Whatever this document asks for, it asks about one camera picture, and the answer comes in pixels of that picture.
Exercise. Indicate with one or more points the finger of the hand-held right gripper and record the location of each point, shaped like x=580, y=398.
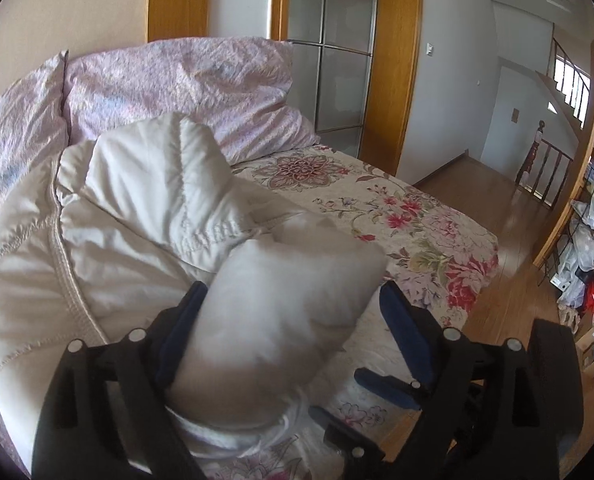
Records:
x=387, y=390
x=347, y=435

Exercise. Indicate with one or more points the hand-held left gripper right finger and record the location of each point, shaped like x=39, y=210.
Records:
x=407, y=330

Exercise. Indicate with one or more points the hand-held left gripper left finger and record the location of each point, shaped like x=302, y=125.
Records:
x=177, y=340

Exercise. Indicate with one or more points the white puffer jacket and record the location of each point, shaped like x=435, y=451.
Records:
x=127, y=240

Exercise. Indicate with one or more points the floral bedspread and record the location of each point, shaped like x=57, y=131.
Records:
x=402, y=220

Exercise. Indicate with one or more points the wooden stair banister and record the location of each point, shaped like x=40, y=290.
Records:
x=542, y=170

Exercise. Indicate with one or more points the pink crinkled pillow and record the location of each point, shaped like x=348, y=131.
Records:
x=17, y=125
x=202, y=90

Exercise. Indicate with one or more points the frosted glass sliding door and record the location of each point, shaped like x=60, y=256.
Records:
x=347, y=85

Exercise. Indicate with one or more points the small brown wall picture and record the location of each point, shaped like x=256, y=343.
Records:
x=515, y=115

